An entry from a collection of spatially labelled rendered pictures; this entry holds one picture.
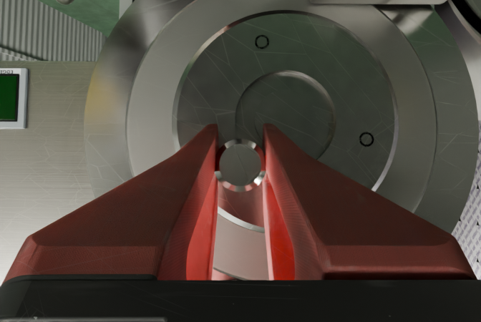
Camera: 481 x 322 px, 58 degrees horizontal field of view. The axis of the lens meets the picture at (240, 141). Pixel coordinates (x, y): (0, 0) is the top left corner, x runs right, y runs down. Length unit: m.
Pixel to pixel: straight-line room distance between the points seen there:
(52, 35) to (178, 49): 3.62
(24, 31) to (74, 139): 3.06
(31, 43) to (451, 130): 3.49
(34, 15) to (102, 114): 3.51
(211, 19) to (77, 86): 0.38
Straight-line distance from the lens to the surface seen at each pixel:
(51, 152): 0.54
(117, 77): 0.17
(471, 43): 0.20
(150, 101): 0.16
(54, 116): 0.54
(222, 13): 0.17
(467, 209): 0.42
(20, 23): 3.55
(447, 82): 0.18
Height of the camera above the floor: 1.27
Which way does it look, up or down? 4 degrees down
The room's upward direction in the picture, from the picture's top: 179 degrees counter-clockwise
